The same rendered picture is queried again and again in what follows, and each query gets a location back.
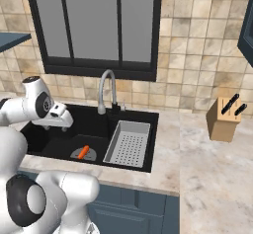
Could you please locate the grey curved sink faucet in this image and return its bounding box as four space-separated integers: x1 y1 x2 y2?
97 68 122 116

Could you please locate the grey perforated sink tray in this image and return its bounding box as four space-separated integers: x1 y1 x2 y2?
102 119 151 169

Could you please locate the black framed window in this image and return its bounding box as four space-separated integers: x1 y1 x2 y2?
24 0 163 82

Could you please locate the dark blue wall shelf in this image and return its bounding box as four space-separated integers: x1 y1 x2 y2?
0 32 33 53

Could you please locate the dark blue cupboard door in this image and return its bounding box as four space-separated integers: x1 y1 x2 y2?
161 194 181 234
86 183 167 234

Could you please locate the dark blue wall cupboard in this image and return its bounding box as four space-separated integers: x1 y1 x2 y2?
237 0 253 68

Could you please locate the black knife handle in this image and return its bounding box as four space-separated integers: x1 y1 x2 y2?
220 93 240 116
234 103 248 117

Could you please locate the black sink basin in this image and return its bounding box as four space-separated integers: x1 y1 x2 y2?
19 104 160 174

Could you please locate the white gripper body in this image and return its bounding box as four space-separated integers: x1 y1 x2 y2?
31 109 75 129

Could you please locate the wooden knife block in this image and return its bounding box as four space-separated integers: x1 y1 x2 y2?
206 97 244 143

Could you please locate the orange carrot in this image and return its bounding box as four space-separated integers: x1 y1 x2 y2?
77 144 91 160

